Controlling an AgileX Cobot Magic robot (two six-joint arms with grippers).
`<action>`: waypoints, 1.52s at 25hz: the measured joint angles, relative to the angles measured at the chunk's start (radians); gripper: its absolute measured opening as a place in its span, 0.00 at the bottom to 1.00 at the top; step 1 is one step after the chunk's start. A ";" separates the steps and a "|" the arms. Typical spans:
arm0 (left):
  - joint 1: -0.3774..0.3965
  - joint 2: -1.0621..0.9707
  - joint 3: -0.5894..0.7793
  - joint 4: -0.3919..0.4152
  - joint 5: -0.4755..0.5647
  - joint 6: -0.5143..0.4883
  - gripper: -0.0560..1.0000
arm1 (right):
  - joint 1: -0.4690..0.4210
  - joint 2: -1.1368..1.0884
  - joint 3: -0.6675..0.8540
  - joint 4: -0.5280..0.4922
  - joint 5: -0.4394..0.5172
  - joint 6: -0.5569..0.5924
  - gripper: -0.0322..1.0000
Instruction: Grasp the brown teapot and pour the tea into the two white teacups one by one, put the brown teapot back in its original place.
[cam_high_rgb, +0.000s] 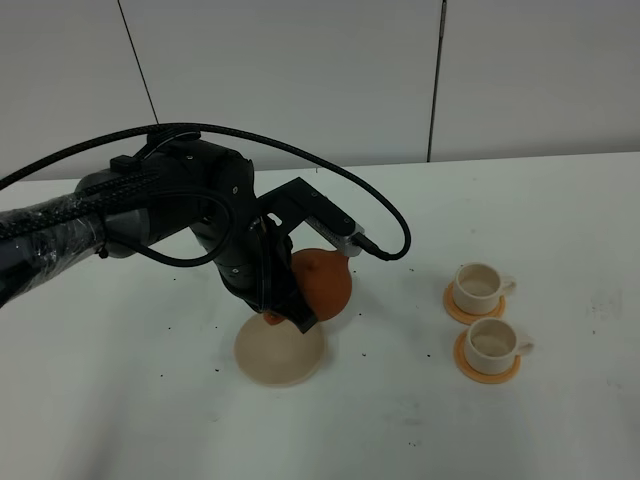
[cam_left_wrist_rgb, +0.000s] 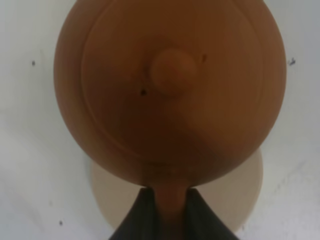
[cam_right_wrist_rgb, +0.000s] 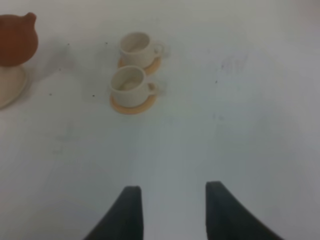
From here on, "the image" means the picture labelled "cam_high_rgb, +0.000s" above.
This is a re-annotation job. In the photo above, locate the beige round teapot saucer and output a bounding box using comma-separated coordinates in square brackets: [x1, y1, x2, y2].
[233, 315, 328, 387]

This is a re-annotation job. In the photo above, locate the near white teacup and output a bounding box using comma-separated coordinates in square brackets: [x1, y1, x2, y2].
[464, 318, 534, 376]

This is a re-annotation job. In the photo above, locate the far white teacup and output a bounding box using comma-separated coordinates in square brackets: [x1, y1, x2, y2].
[452, 262, 516, 315]

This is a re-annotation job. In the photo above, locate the far orange coaster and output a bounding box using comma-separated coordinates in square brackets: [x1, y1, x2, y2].
[443, 283, 507, 325]

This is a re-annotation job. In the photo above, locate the orange coaster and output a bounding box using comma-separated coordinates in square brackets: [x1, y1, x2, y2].
[453, 331, 521, 385]
[443, 283, 507, 325]

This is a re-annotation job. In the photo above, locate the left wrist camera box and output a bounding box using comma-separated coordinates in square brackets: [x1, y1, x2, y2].
[258, 178, 364, 257]

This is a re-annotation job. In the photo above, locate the brown clay teapot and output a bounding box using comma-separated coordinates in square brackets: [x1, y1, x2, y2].
[261, 249, 352, 326]

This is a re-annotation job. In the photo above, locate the thin black cable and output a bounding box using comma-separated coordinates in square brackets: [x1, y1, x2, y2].
[99, 187, 236, 269]

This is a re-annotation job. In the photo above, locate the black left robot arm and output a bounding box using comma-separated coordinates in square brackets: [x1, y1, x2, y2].
[1, 137, 318, 332]

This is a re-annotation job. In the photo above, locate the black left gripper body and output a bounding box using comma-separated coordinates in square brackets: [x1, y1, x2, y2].
[214, 217, 300, 315]

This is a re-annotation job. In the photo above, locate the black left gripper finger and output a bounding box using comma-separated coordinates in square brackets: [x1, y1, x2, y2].
[277, 288, 318, 334]

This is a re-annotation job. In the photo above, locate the white teacup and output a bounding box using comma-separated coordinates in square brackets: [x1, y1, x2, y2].
[464, 318, 534, 376]
[452, 262, 516, 315]

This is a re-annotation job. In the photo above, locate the near orange coaster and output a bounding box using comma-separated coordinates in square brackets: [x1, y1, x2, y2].
[453, 331, 521, 385]

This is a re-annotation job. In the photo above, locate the black braided cable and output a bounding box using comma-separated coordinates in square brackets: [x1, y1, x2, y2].
[0, 122, 412, 262]

